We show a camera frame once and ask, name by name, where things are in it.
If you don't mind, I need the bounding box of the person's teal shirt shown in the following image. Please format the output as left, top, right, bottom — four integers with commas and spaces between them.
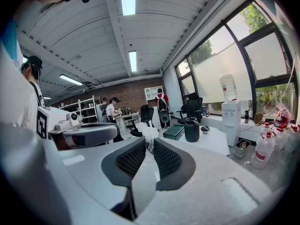
0, 17, 24, 65

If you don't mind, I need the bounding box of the white water dispenser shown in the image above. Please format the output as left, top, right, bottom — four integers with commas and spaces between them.
221, 100, 241, 147

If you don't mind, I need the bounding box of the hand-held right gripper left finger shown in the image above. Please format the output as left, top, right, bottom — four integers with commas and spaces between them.
101, 136, 147, 188

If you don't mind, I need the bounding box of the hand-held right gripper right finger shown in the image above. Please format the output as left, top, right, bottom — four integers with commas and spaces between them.
153, 137, 196, 192

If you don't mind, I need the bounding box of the white drawer unit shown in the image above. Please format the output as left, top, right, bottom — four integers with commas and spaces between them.
150, 105, 161, 128

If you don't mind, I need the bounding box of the large clear water jug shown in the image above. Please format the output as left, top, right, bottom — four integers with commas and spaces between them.
219, 74, 238, 102

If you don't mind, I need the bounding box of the white wall cabinet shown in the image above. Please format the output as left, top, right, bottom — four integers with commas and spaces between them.
144, 85, 164, 105

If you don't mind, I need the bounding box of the white desk with drawers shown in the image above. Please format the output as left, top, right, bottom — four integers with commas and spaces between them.
114, 112, 141, 132

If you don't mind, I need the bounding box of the woven basket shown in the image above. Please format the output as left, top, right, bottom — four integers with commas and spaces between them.
254, 112, 264, 126

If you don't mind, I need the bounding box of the white shelf rack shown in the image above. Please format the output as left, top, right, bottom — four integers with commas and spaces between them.
58, 95, 100, 124

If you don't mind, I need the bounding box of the person's left hand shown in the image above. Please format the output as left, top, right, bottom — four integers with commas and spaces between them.
53, 136, 75, 151

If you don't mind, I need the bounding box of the black office chair with headrest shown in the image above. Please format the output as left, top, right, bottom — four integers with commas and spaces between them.
177, 92, 203, 125

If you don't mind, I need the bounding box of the green flat box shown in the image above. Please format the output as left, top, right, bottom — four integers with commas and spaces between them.
163, 125, 185, 141

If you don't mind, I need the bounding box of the black framed window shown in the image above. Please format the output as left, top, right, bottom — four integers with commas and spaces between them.
174, 0, 300, 124

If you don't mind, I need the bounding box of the group of clear plastic jugs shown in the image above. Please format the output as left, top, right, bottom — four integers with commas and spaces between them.
250, 122, 300, 171

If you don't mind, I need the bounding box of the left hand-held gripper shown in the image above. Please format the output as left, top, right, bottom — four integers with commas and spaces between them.
37, 106, 120, 150

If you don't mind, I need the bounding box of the dark kettle jug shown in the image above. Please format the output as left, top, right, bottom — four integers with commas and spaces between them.
184, 117, 200, 143

